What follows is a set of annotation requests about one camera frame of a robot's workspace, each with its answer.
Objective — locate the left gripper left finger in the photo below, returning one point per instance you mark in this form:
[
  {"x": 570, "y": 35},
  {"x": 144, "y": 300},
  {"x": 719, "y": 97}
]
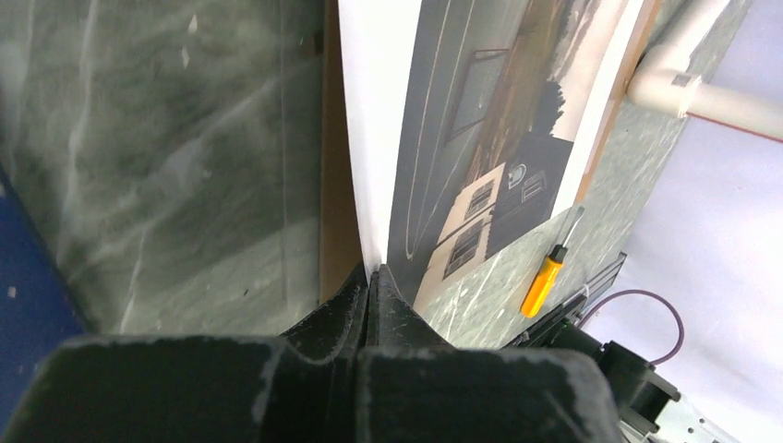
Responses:
[{"x": 298, "y": 386}]

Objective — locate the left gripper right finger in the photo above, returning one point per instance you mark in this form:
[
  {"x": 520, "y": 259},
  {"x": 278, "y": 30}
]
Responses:
[{"x": 440, "y": 394}]

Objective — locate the yellow handled screwdriver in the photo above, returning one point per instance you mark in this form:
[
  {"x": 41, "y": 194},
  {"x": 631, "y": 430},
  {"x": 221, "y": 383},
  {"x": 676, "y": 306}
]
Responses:
[{"x": 547, "y": 275}]

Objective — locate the landscape photo print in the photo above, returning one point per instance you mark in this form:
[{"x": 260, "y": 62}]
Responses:
[{"x": 477, "y": 134}]

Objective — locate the blue picture frame with photo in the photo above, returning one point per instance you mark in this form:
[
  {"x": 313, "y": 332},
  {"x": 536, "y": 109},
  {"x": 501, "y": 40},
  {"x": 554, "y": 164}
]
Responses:
[{"x": 36, "y": 309}]

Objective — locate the white PVC pipe stand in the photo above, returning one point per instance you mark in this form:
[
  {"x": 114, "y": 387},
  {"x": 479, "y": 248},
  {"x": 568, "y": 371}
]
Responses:
[{"x": 662, "y": 82}]

